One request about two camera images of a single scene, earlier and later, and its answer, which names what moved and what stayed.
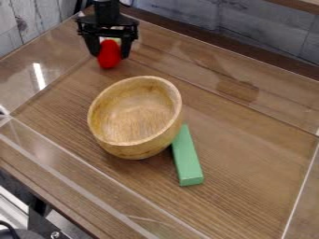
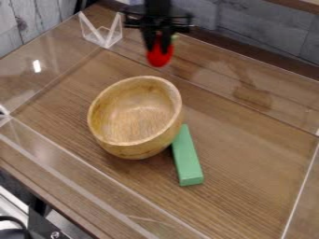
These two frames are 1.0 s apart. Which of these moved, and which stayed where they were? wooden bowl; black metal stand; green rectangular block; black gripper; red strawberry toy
Moved: black gripper; red strawberry toy
Stayed: wooden bowl; green rectangular block; black metal stand
